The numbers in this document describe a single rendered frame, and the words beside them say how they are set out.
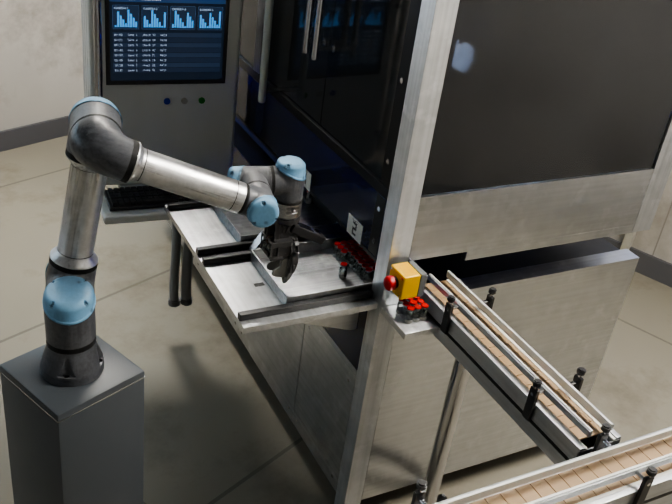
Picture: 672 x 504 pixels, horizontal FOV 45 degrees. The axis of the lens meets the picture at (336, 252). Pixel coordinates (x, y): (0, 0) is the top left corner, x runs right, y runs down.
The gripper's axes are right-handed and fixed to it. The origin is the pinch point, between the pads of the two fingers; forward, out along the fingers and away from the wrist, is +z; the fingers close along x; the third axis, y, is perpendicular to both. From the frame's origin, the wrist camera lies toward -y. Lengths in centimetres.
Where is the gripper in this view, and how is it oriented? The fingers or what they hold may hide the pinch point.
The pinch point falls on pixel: (286, 278)
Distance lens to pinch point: 222.2
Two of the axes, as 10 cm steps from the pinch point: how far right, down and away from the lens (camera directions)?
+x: 4.5, 5.0, -7.4
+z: -1.2, 8.6, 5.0
